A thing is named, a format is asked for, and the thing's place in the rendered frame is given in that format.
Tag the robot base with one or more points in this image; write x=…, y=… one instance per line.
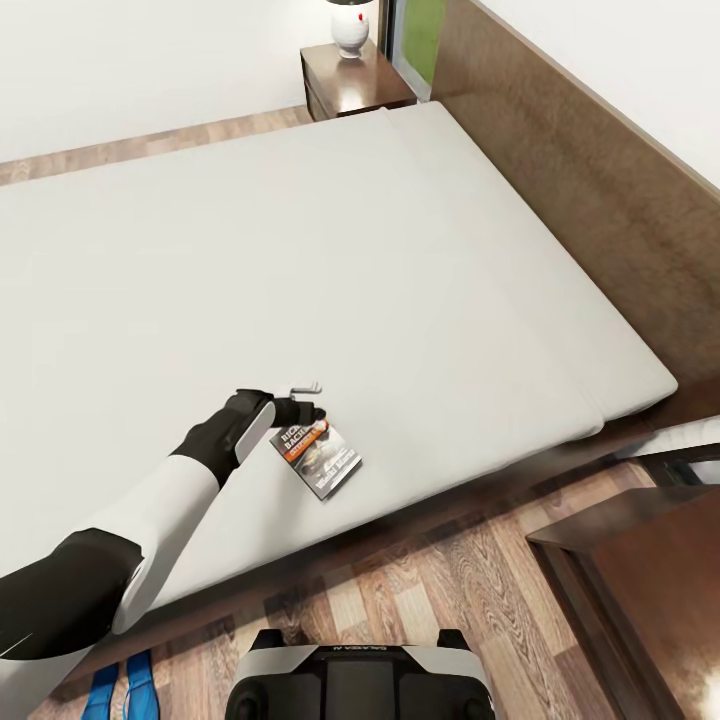
x=360, y=682

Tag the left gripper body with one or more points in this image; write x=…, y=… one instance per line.
x=298, y=412

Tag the bed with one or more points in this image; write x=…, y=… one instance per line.
x=492, y=288

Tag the sandal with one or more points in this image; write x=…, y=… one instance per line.
x=98, y=704
x=143, y=701

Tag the hardback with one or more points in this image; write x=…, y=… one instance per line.
x=318, y=454

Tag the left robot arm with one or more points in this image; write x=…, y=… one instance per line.
x=103, y=575

